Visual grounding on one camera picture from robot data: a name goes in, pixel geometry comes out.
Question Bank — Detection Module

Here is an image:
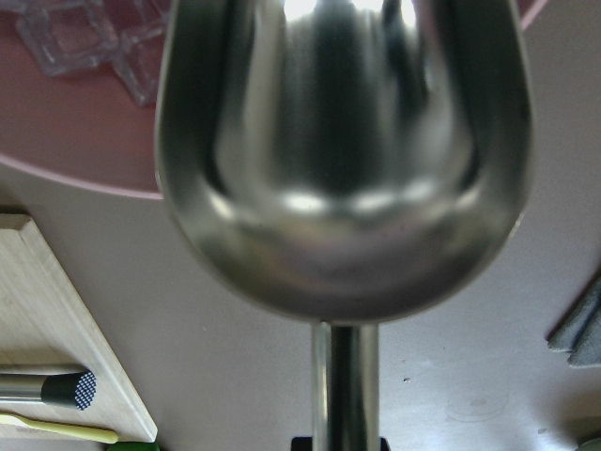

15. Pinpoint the bamboo cutting board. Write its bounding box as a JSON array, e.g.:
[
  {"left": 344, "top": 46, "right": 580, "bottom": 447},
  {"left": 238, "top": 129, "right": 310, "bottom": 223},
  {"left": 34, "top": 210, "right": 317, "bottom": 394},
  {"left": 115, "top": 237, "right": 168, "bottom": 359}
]
[{"left": 1, "top": 214, "right": 158, "bottom": 443}]

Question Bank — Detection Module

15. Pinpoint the steel ice scoop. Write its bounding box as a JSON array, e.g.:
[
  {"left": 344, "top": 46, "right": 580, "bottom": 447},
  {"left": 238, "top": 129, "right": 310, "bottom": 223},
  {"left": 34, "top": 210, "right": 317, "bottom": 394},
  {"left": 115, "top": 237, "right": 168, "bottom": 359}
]
[{"left": 155, "top": 1, "right": 533, "bottom": 450}]

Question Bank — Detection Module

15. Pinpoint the green lime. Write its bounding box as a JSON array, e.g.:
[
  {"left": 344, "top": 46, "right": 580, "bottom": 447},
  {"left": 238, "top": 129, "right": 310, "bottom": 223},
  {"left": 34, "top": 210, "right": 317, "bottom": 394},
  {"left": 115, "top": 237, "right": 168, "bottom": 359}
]
[{"left": 106, "top": 442, "right": 161, "bottom": 451}]

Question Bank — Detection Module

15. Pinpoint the mint green bowl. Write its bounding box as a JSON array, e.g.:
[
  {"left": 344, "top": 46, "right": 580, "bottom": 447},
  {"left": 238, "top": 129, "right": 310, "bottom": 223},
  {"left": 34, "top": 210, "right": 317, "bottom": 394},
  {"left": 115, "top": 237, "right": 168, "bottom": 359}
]
[{"left": 577, "top": 436, "right": 601, "bottom": 451}]

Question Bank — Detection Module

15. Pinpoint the pink bowl of ice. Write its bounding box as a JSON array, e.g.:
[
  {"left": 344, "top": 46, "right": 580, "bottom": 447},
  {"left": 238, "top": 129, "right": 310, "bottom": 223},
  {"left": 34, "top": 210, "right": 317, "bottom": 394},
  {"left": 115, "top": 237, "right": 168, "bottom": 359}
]
[{"left": 1, "top": 1, "right": 536, "bottom": 199}]

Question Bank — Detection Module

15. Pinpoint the yellow plastic knife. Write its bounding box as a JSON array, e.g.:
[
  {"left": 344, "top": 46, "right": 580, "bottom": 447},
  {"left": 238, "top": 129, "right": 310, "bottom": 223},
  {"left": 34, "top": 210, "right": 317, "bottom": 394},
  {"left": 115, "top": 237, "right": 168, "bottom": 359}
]
[{"left": 1, "top": 413, "right": 119, "bottom": 444}]

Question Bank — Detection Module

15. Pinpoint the grey folded cloth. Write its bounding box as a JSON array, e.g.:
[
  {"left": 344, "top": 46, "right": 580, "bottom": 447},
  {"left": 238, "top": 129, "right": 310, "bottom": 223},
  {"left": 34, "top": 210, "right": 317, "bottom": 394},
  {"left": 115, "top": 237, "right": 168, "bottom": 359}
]
[{"left": 547, "top": 277, "right": 600, "bottom": 368}]

